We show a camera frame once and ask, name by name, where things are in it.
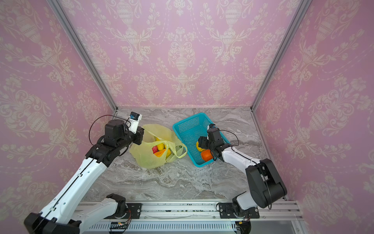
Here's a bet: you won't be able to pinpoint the yellow plastic bag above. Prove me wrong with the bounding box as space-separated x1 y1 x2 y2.
130 124 188 169

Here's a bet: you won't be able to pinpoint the yellow lemon fruit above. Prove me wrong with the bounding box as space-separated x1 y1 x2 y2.
196 142 205 152

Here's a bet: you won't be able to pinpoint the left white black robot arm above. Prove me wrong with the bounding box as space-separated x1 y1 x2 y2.
24 112 144 234

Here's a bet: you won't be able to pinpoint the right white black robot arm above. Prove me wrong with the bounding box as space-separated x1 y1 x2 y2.
198 128 288 217

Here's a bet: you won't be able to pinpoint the pink red fruit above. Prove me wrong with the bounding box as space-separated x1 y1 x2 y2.
152 146 159 154

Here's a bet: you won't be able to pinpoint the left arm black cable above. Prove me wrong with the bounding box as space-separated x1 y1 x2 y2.
88 114 132 157

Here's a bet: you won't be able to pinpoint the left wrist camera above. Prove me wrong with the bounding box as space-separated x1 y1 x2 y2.
128 112 142 134

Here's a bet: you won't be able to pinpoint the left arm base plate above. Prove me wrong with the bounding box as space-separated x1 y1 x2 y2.
114 203 142 220

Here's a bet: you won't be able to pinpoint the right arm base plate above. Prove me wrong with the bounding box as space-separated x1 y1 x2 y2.
216 202 260 219

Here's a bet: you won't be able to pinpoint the left corner aluminium post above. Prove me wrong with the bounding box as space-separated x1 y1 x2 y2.
47 0 118 112

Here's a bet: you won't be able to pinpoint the corner aluminium post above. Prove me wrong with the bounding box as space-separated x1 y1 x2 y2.
47 0 118 112
251 0 312 113

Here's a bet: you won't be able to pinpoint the right corner aluminium post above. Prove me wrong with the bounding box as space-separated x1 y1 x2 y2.
251 0 312 113

